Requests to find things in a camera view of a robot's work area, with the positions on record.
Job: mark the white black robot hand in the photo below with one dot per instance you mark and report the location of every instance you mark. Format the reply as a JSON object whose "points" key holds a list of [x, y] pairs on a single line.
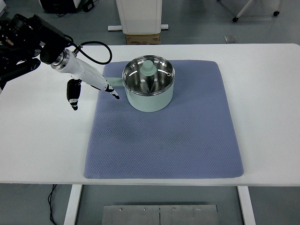
{"points": [[80, 71]]}

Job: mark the green pot with handle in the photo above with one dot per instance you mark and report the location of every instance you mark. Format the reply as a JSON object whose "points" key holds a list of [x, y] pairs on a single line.
{"points": [[144, 103]]}

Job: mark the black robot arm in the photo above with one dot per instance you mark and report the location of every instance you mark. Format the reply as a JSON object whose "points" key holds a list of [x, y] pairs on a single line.
{"points": [[25, 43]]}

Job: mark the black equipment on floor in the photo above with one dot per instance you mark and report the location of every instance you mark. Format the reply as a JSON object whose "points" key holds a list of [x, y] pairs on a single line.
{"points": [[66, 6]]}

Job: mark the cardboard box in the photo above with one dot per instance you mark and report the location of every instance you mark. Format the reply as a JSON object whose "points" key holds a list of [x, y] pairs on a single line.
{"points": [[143, 39]]}

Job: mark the blue textured mat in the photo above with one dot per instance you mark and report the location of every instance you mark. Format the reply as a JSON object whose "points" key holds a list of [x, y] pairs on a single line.
{"points": [[191, 138]]}

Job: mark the left white table leg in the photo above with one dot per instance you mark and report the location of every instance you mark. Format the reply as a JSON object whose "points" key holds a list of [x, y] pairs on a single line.
{"points": [[73, 204]]}

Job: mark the white table leg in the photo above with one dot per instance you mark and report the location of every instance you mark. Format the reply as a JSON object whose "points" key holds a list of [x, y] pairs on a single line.
{"points": [[246, 205], [73, 204]]}

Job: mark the grey floor socket cover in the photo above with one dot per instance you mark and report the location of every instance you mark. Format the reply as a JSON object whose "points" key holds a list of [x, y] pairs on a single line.
{"points": [[230, 39]]}

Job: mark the metal floor plate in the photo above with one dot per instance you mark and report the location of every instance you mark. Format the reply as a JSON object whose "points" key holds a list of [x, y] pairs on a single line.
{"points": [[160, 215]]}

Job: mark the wheeled chair base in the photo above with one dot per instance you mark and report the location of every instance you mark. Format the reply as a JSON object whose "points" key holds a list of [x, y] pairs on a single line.
{"points": [[253, 9]]}

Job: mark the right white table leg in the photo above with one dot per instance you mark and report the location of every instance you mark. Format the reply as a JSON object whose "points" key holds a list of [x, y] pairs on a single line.
{"points": [[246, 205]]}

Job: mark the white pedestal base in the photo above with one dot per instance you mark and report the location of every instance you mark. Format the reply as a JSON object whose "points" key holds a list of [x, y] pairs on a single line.
{"points": [[139, 17]]}

